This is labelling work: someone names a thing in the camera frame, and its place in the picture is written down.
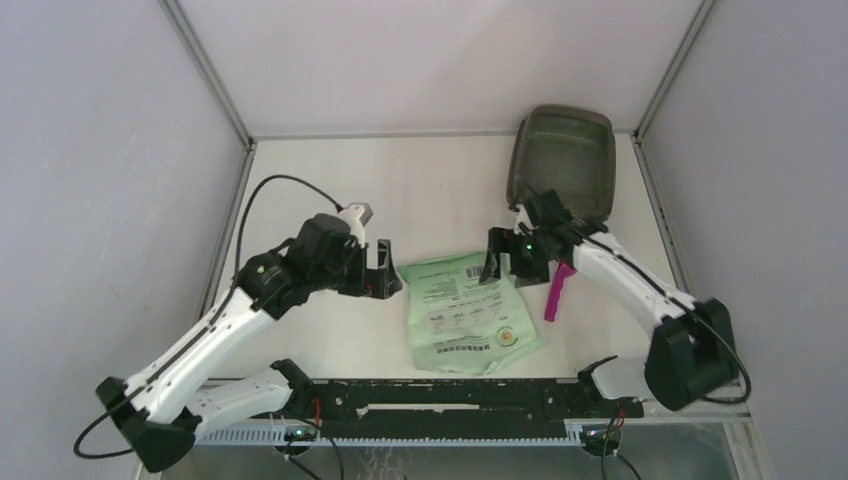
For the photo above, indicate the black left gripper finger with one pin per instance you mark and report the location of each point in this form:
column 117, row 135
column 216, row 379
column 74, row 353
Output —
column 379, row 256
column 382, row 283

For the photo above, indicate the magenta plastic scoop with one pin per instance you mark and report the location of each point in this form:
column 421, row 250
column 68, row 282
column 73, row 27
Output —
column 558, row 281

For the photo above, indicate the white slotted cable duct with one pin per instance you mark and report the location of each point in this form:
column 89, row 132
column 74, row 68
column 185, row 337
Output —
column 560, row 433

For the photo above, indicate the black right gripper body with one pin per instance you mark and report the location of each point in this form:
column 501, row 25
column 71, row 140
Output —
column 526, row 244

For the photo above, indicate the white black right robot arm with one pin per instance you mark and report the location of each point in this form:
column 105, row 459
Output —
column 691, row 355

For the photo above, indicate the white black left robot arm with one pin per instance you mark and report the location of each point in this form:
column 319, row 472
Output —
column 163, row 410

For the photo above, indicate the green cat litter bag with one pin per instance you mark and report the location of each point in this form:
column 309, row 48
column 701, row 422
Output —
column 457, row 325

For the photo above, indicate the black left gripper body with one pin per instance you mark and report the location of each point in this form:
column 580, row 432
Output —
column 346, row 275

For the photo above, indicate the dark grey litter box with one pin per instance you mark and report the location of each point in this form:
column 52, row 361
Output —
column 570, row 150

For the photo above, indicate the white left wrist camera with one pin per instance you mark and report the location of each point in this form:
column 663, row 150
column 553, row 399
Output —
column 356, row 216

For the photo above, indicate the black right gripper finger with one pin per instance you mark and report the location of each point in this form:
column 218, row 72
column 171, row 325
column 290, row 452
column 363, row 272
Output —
column 498, row 243
column 531, row 275

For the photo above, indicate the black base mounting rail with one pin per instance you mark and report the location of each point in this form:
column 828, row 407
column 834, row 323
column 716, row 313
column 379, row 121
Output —
column 484, row 406

